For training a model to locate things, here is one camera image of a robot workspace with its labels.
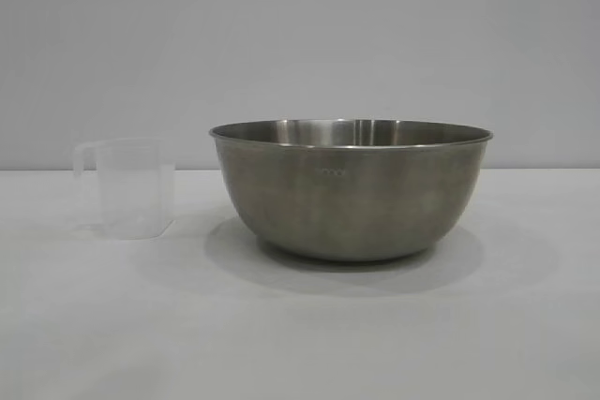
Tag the stainless steel mixing bowl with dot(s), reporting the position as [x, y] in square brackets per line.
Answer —
[351, 194]

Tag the translucent plastic measuring cup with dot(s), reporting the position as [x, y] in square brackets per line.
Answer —
[136, 184]

